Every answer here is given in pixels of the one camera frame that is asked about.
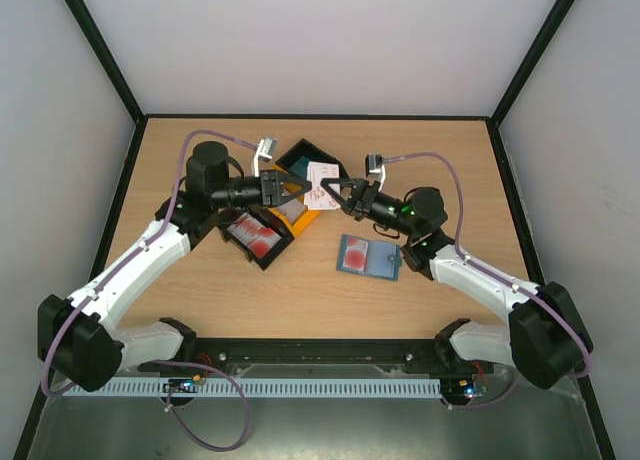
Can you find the black bin with red cards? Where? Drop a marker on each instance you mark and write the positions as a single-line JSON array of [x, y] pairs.
[[263, 215]]

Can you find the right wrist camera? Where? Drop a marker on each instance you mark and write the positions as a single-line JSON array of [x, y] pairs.
[[375, 169]]

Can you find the teal card holder wallet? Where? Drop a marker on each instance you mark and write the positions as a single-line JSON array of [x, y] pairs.
[[383, 261]]

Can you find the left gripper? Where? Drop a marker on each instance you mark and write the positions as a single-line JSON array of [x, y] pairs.
[[271, 190]]

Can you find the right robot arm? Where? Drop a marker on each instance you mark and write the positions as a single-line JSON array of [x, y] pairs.
[[542, 336]]

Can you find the yellow bin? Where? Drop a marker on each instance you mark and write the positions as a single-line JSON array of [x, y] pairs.
[[305, 220]]

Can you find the teal card stack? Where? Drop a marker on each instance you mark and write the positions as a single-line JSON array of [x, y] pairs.
[[300, 167]]

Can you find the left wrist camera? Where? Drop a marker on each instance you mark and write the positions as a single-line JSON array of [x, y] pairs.
[[264, 152]]

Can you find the white slotted cable duct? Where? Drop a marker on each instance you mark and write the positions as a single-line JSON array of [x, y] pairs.
[[262, 388]]

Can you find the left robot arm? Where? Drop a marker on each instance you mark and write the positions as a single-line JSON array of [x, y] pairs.
[[79, 336]]

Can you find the white floral card stack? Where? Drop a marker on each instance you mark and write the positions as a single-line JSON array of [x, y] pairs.
[[292, 210]]

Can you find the black bin with teal cards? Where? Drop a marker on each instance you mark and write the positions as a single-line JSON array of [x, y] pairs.
[[306, 148]]

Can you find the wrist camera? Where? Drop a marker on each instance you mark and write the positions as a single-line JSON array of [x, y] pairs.
[[375, 169], [264, 152]]

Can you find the black metal frame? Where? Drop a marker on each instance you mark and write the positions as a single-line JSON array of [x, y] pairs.
[[299, 351]]

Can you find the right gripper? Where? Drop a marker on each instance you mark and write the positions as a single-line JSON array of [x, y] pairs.
[[360, 198]]

